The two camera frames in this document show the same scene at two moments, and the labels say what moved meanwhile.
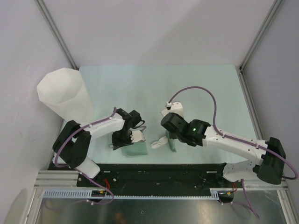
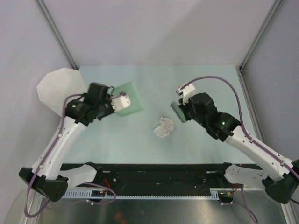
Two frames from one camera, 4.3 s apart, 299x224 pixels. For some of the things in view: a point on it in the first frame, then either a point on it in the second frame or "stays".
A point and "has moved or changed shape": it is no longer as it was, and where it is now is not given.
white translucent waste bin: [62, 90] stays
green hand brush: [171, 142] has moved or changed shape
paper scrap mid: [164, 112] -> [166, 126]
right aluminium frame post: [272, 11] stays
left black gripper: [116, 143] -> [111, 111]
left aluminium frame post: [56, 31] stays
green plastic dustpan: [138, 148] -> [136, 103]
